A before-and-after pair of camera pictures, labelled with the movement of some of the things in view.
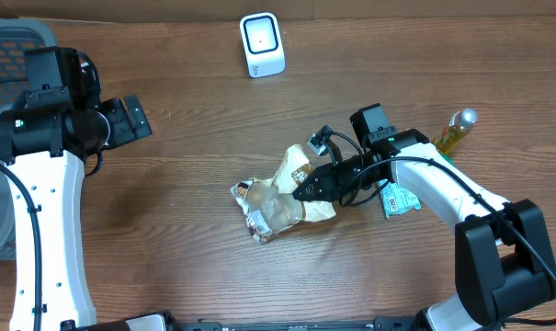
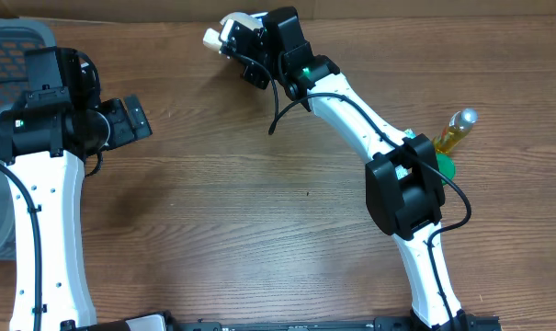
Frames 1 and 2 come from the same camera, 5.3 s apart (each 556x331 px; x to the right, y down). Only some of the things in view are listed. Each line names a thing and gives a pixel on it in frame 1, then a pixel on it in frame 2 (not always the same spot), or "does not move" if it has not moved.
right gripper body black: [349, 169] to [269, 61]
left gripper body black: [133, 116] does not move
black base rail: [396, 324] does not move
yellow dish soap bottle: [458, 126] does not move
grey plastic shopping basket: [5, 43] does not move
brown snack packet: [267, 204] to [211, 37]
